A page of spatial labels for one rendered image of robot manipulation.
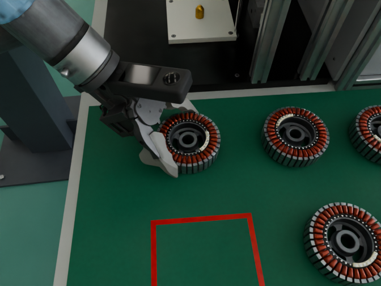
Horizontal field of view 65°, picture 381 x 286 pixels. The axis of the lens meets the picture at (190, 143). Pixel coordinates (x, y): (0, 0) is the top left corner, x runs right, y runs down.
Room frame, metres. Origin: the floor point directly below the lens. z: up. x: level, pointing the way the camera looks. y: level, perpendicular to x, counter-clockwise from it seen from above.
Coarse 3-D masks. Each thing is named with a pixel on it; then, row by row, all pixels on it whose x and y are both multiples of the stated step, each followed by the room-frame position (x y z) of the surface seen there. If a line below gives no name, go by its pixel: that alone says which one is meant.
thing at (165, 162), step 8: (152, 136) 0.25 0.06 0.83; (160, 136) 0.26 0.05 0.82; (160, 144) 0.25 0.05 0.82; (144, 152) 0.25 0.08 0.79; (160, 152) 0.23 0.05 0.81; (168, 152) 0.24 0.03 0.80; (144, 160) 0.24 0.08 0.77; (152, 160) 0.24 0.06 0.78; (160, 160) 0.22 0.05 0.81; (168, 160) 0.23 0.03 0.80; (160, 168) 0.22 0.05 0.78; (168, 168) 0.22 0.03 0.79; (176, 168) 0.22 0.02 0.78; (176, 176) 0.22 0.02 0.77
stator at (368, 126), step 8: (360, 112) 0.33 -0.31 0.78; (368, 112) 0.33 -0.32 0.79; (376, 112) 0.33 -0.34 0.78; (360, 120) 0.31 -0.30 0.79; (368, 120) 0.32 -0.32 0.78; (376, 120) 0.33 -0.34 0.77; (352, 128) 0.31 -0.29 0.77; (360, 128) 0.30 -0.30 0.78; (368, 128) 0.30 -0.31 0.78; (376, 128) 0.31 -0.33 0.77; (352, 136) 0.30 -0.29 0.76; (360, 136) 0.29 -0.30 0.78; (368, 136) 0.28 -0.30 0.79; (376, 136) 0.28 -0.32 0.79; (360, 144) 0.28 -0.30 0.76; (368, 144) 0.27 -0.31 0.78; (376, 144) 0.27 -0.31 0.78; (368, 152) 0.26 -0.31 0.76; (376, 152) 0.26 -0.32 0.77; (376, 160) 0.25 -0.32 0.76
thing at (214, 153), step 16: (192, 112) 0.33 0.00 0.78; (160, 128) 0.30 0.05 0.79; (176, 128) 0.30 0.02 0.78; (192, 128) 0.31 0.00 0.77; (208, 128) 0.30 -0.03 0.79; (192, 144) 0.27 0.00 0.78; (208, 144) 0.27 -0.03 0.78; (176, 160) 0.24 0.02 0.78; (192, 160) 0.24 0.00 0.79; (208, 160) 0.24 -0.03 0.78
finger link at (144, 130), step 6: (132, 120) 0.26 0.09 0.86; (138, 120) 0.26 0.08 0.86; (138, 126) 0.25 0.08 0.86; (144, 126) 0.26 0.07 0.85; (138, 132) 0.25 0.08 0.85; (144, 132) 0.25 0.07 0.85; (150, 132) 0.25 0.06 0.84; (138, 138) 0.24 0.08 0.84; (144, 138) 0.24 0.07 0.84; (150, 138) 0.25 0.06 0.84; (144, 144) 0.24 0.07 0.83; (150, 144) 0.24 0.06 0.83; (150, 150) 0.23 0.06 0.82; (156, 150) 0.23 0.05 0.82; (156, 156) 0.23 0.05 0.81
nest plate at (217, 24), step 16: (176, 0) 0.68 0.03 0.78; (192, 0) 0.68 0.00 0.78; (208, 0) 0.68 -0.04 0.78; (224, 0) 0.68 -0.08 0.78; (176, 16) 0.61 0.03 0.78; (192, 16) 0.61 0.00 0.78; (208, 16) 0.61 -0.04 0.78; (224, 16) 0.61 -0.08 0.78; (176, 32) 0.56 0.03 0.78; (192, 32) 0.56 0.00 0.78; (208, 32) 0.56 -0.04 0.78; (224, 32) 0.56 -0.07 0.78
